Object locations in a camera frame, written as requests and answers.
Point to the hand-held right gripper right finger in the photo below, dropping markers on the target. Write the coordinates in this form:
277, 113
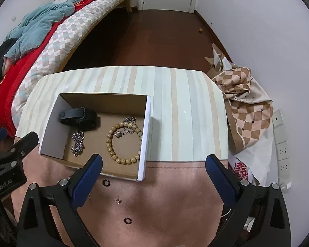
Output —
220, 178

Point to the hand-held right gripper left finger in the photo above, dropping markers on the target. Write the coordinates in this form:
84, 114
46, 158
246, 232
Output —
88, 178

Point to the cardboard box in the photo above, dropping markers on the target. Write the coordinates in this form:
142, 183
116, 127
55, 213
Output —
97, 149

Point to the small metal earring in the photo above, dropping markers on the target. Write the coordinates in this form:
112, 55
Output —
116, 201

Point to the white plastic bag red print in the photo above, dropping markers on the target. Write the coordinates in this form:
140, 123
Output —
255, 159

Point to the black fitness band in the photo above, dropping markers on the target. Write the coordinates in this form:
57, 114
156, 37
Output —
77, 118

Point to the pink brown table mat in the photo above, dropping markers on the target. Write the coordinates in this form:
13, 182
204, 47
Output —
164, 198

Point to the bed with quilts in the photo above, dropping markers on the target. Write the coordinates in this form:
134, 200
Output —
18, 77

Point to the white power strip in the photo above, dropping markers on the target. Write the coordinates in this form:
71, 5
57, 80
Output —
282, 146

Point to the diamond pattern cloth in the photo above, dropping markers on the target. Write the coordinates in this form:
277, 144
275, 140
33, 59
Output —
249, 108

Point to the checkered quilt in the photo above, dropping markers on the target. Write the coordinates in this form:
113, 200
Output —
74, 36

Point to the teal blanket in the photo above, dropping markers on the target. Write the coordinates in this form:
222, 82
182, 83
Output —
38, 23

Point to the wooden bed frame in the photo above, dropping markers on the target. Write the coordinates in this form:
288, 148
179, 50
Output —
129, 3

